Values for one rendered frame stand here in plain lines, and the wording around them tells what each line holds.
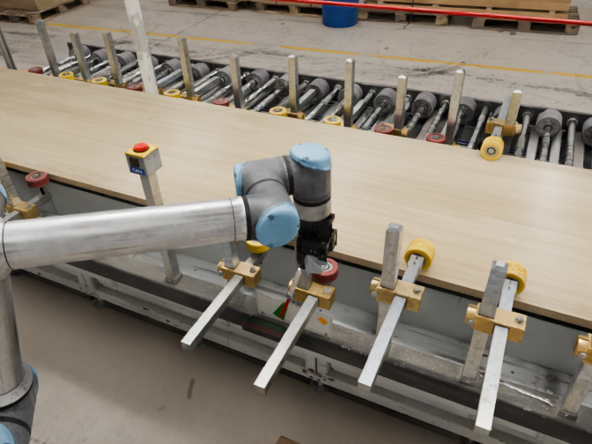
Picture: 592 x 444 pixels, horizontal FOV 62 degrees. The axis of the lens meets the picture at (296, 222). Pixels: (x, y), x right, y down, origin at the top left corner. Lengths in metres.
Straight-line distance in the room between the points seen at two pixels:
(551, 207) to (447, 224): 0.37
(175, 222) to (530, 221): 1.22
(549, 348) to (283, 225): 1.00
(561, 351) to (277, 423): 1.15
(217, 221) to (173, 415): 1.49
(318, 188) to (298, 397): 1.35
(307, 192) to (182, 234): 0.31
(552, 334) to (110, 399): 1.78
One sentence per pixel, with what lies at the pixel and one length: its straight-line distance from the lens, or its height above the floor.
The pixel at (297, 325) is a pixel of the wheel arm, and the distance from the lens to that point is 1.39.
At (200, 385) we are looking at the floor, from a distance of 2.37.
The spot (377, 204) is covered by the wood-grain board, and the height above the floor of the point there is 0.90.
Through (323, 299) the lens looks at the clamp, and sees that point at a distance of 1.45.
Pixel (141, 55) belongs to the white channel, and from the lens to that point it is 2.73.
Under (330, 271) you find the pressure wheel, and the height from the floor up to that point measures 0.91.
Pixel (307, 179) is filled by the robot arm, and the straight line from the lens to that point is 1.08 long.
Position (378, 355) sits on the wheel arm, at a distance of 1.20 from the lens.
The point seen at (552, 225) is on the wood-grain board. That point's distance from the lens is 1.80.
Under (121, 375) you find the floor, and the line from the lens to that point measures 2.51.
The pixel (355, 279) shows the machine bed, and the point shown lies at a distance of 1.67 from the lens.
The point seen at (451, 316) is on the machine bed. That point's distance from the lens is 1.66.
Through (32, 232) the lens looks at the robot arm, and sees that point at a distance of 0.96.
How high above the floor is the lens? 1.91
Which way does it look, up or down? 37 degrees down
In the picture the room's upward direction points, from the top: 3 degrees counter-clockwise
